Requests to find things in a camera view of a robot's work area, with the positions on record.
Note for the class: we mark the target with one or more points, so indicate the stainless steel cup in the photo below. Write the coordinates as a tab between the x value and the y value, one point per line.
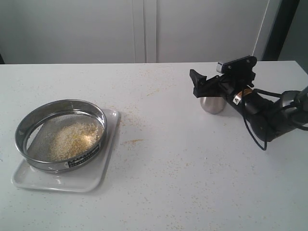
212	105

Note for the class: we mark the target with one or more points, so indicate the white rectangular tray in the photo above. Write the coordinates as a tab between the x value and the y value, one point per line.
84	179

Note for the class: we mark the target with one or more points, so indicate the round steel mesh sieve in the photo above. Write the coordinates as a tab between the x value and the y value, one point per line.
35	132

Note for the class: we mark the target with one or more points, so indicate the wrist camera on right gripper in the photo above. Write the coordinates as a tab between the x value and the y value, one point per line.
246	63

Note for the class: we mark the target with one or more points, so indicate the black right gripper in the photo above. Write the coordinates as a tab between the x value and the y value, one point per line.
224	86

